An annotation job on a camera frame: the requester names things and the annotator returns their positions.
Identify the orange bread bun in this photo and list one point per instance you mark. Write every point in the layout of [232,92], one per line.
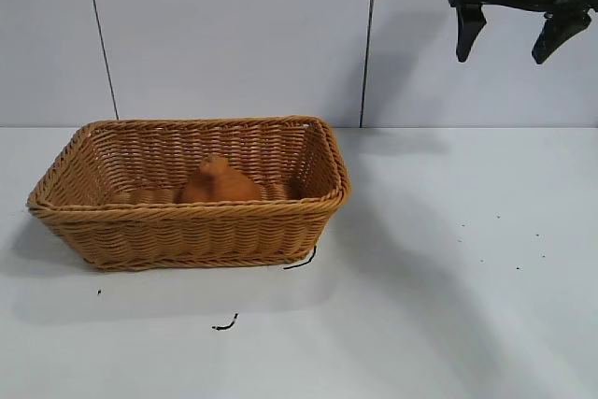
[219,186]

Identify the brown woven wicker basket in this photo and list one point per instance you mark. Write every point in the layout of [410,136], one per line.
[187,231]

